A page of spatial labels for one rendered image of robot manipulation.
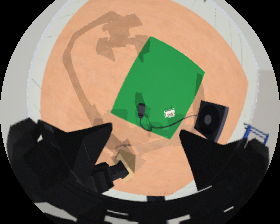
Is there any green circuit board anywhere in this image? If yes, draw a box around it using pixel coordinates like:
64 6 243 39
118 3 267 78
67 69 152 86
110 36 205 139

